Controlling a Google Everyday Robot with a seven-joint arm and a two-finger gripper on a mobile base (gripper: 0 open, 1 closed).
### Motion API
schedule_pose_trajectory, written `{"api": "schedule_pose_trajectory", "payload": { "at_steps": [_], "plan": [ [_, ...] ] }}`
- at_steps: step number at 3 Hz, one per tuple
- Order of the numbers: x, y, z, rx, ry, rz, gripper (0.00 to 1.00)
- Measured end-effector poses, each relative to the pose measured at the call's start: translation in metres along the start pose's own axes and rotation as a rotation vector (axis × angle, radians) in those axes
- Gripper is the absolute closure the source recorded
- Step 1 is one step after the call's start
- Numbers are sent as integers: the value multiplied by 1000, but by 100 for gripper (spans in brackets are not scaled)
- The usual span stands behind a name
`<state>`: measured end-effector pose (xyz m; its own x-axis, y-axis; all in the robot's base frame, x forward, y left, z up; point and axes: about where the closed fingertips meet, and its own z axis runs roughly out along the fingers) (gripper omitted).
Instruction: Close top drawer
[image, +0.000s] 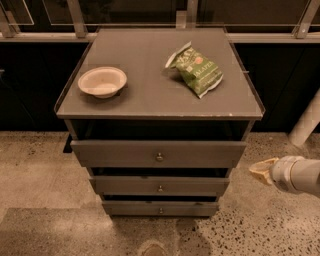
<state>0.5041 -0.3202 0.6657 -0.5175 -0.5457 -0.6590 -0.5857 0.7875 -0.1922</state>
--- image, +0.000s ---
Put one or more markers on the grey middle drawer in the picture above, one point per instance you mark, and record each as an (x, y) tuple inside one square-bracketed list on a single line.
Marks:
[(159, 185)]

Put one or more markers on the metal window railing frame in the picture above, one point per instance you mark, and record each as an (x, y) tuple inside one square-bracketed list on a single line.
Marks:
[(244, 21)]

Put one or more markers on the grey top drawer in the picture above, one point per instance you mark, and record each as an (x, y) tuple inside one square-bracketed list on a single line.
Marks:
[(158, 154)]

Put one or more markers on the beige paper bowl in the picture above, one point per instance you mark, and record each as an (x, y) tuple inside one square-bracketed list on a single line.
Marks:
[(102, 82)]

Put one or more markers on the grey drawer cabinet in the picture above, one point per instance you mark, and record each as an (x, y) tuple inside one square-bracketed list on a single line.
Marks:
[(155, 104)]

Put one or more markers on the green jalapeno chip bag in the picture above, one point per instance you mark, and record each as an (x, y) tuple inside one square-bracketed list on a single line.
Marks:
[(198, 72)]

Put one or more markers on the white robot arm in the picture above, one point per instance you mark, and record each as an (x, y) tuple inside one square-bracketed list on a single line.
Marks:
[(298, 136)]

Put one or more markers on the grey bottom drawer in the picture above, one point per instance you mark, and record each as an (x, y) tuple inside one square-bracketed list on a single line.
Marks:
[(160, 208)]

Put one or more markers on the grey drawer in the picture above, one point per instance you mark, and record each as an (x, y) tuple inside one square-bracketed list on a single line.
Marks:
[(160, 208), (158, 154), (159, 185)]

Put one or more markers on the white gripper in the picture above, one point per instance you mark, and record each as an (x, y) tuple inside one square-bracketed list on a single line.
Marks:
[(284, 173)]

